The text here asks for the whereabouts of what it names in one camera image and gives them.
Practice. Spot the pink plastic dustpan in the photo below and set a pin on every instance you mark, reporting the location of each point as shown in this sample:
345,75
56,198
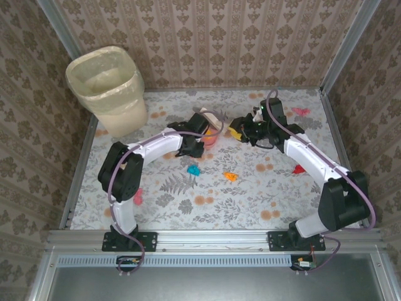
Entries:
213,141

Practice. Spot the pink paper scrap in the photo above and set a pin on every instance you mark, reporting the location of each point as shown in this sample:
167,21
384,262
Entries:
138,197
300,111

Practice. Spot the blue paper scrap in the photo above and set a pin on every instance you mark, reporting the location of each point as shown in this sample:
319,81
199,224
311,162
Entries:
193,170

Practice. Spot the orange paper scrap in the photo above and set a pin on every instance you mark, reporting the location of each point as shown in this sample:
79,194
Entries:
230,176

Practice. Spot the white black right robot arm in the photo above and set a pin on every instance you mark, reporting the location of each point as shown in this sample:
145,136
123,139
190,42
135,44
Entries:
310,160

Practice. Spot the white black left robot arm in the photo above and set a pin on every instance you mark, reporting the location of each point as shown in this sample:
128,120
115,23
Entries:
159,145

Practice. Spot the red crumpled paper scrap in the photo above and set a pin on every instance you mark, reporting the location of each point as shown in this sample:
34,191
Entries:
298,170

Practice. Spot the floral patterned tablecloth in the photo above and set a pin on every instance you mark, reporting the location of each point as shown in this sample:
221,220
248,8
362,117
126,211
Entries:
219,203

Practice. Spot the beige plastic trash bin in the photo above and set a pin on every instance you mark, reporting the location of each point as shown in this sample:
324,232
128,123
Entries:
125,119

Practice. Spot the clear plastic bin liner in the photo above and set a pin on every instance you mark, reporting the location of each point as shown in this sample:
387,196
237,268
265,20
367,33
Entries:
103,100

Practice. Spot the small circuit board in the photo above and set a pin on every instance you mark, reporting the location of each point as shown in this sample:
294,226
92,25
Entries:
304,264
128,261

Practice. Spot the grey metal panel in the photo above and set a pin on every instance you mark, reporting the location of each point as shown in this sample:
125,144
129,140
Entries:
203,285

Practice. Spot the aluminium side rail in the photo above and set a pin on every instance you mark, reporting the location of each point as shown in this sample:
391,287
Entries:
333,125
67,219

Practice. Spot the aluminium frame post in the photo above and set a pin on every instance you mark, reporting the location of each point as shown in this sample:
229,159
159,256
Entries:
347,44
56,19

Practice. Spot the aluminium mounting rail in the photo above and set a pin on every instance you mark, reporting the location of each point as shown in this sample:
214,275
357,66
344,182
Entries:
213,239

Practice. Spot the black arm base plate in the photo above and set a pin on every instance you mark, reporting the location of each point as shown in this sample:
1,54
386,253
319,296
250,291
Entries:
275,241
148,241

